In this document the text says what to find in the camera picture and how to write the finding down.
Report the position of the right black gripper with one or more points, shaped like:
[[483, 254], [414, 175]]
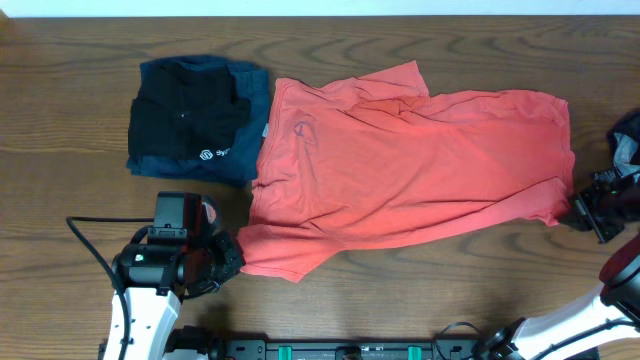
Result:
[[584, 202]]

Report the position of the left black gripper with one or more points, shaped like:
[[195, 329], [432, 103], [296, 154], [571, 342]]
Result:
[[229, 255]]

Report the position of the black patterned garment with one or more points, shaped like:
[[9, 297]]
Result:
[[623, 140]]

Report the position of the red t-shirt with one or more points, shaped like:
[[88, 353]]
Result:
[[377, 162]]

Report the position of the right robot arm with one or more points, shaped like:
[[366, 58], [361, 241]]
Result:
[[610, 311]]

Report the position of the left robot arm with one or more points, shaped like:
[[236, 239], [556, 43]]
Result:
[[150, 294]]

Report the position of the navy blue folded garment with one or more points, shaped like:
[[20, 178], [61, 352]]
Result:
[[236, 166]]

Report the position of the black folded polo shirt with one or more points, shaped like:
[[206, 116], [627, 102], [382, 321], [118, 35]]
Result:
[[180, 112]]

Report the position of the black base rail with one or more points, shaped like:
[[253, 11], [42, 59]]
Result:
[[350, 350]]

